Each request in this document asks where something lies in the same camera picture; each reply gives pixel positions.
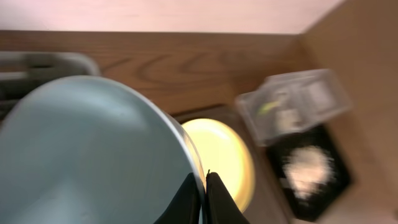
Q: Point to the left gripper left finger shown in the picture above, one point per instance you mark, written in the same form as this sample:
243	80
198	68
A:
185	205

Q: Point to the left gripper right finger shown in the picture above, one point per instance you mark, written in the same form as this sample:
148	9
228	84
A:
220	206

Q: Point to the yellow plate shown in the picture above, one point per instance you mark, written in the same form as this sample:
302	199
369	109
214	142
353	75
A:
222	150

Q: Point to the orange green snack wrapper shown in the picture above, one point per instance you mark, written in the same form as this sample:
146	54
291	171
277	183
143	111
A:
266	107

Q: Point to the light blue bowl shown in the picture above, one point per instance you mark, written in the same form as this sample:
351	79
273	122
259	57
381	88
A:
88	149

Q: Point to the black waste tray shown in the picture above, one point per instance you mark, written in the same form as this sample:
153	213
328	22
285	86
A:
309	210

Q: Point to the spilled rice food waste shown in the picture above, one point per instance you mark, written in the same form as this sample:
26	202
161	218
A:
307	169

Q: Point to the dark brown serving tray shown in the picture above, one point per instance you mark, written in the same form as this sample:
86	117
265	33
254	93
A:
268	204

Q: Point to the crumpled white tissue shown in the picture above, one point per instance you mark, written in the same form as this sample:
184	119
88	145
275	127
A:
288	120

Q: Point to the clear plastic bin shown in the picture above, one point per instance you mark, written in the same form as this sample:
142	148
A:
316	94

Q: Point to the grey plastic dish rack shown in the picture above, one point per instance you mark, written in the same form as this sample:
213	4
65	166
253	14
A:
22	72

